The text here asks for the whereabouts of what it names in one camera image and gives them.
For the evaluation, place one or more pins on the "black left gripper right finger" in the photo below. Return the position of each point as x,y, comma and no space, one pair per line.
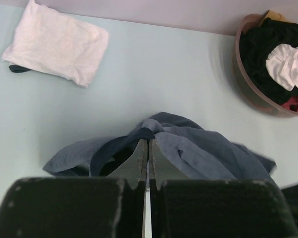
188,208

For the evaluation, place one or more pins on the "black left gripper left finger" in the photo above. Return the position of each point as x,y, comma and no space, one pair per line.
79,207

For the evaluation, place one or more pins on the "white graphic tank top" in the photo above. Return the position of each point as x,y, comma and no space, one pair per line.
49,42

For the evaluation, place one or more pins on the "light blue table mat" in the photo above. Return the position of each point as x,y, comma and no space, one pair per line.
146,69

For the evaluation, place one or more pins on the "red garment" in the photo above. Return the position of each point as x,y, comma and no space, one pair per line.
291,104

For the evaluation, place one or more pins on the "black garment pile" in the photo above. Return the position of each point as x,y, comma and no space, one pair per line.
256,44

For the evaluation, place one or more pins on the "pink plastic laundry basket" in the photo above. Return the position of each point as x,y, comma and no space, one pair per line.
250,93

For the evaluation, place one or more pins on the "mustard yellow garment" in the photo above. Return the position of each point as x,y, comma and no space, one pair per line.
273,16

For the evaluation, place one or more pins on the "white strappy garment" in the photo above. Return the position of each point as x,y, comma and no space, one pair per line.
282,66

